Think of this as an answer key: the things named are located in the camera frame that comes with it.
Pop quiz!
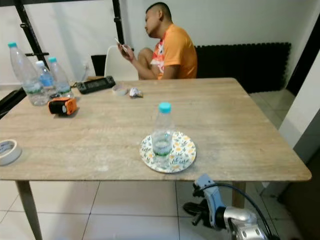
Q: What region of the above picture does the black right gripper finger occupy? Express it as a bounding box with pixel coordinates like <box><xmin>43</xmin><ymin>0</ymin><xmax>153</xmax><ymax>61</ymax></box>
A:
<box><xmin>182</xmin><ymin>201</ymin><xmax>205</xmax><ymax>216</ymax></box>

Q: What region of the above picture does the water bottle teal cap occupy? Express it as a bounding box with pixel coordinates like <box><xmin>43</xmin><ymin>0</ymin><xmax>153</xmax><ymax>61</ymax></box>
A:
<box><xmin>151</xmin><ymin>102</ymin><xmax>176</xmax><ymax>166</ymax></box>

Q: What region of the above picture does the floral round plate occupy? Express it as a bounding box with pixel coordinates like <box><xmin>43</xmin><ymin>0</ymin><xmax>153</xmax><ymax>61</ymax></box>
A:
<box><xmin>140</xmin><ymin>131</ymin><xmax>197</xmax><ymax>174</ymax></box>

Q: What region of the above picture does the white masking tape roll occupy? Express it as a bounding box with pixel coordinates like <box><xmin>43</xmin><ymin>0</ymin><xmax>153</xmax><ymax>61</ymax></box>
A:
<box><xmin>0</xmin><ymin>139</ymin><xmax>23</xmax><ymax>166</ymax></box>

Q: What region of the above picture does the light wooden dining table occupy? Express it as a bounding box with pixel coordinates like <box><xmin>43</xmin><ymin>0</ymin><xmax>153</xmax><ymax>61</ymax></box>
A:
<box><xmin>0</xmin><ymin>77</ymin><xmax>312</xmax><ymax>240</ymax></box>

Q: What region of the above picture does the crumpled foil wrapper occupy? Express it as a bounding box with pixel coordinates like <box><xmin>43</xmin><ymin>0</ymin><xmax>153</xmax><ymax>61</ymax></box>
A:
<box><xmin>128</xmin><ymin>87</ymin><xmax>144</xmax><ymax>99</ymax></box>

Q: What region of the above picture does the clear tape roll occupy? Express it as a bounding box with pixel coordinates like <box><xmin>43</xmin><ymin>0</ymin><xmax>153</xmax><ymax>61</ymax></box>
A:
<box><xmin>112</xmin><ymin>84</ymin><xmax>129</xmax><ymax>97</ymax></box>

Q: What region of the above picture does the black rectangular controller device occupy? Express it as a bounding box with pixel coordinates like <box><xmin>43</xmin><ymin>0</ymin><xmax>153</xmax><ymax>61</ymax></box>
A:
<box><xmin>76</xmin><ymin>75</ymin><xmax>116</xmax><ymax>95</ymax></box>

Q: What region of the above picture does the man in orange shirt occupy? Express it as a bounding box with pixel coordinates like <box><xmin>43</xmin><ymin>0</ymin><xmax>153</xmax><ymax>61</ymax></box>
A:
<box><xmin>116</xmin><ymin>1</ymin><xmax>199</xmax><ymax>81</ymax></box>

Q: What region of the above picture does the orange black handheld device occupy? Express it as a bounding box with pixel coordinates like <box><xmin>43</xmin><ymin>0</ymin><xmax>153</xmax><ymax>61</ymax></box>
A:
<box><xmin>48</xmin><ymin>97</ymin><xmax>78</xmax><ymax>117</ymax></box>

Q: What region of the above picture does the large clear water bottle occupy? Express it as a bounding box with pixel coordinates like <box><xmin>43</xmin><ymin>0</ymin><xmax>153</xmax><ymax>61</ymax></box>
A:
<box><xmin>8</xmin><ymin>42</ymin><xmax>49</xmax><ymax>107</ymax></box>

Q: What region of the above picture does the smartphone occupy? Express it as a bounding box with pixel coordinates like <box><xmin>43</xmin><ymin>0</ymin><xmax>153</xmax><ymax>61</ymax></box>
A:
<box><xmin>114</xmin><ymin>37</ymin><xmax>126</xmax><ymax>54</ymax></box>

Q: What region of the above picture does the small bottle blue label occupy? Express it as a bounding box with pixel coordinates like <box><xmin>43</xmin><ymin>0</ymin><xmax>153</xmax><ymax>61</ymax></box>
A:
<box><xmin>36</xmin><ymin>60</ymin><xmax>56</xmax><ymax>98</ymax></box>

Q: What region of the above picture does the small clear water bottle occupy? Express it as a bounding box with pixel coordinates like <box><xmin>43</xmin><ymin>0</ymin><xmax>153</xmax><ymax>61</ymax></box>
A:
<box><xmin>48</xmin><ymin>56</ymin><xmax>74</xmax><ymax>99</ymax></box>

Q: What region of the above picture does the black upright pole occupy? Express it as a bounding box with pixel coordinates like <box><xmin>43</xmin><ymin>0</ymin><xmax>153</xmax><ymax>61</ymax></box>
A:
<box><xmin>112</xmin><ymin>0</ymin><xmax>126</xmax><ymax>45</ymax></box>

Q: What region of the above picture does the black slanted stand pole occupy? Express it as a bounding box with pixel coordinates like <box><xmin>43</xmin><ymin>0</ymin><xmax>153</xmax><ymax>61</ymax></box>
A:
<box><xmin>14</xmin><ymin>0</ymin><xmax>49</xmax><ymax>67</ymax></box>

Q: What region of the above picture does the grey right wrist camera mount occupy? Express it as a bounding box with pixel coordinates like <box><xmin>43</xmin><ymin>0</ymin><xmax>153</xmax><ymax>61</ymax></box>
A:
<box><xmin>194</xmin><ymin>173</ymin><xmax>227</xmax><ymax>229</ymax></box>

